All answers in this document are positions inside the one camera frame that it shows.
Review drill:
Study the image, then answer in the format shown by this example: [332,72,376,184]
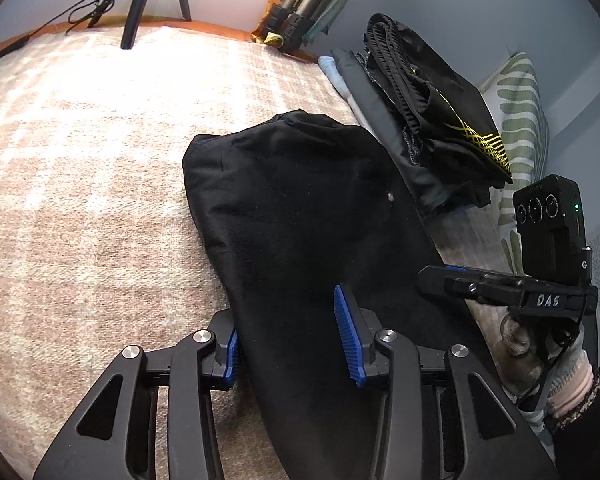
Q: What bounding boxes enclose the black pants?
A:
[183,110,490,479]

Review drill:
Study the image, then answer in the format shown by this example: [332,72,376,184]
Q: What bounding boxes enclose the grey gloved right hand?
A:
[494,314,596,434]

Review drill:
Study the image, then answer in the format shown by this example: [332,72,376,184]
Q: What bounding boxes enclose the grey folded garment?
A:
[318,48,491,219]

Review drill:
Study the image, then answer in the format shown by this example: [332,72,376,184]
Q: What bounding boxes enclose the beige plaid bed blanket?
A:
[0,24,512,480]

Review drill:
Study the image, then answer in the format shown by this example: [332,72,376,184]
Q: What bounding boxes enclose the black yellow folded garment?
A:
[363,13,513,188]

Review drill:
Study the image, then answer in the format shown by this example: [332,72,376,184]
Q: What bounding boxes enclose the green leaf pattern pillow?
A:
[479,52,550,274]

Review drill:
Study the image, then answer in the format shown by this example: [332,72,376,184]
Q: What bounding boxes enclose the black camera box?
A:
[513,174,591,286]

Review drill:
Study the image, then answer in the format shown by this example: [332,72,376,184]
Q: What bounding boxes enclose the black power cable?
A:
[0,0,131,66]

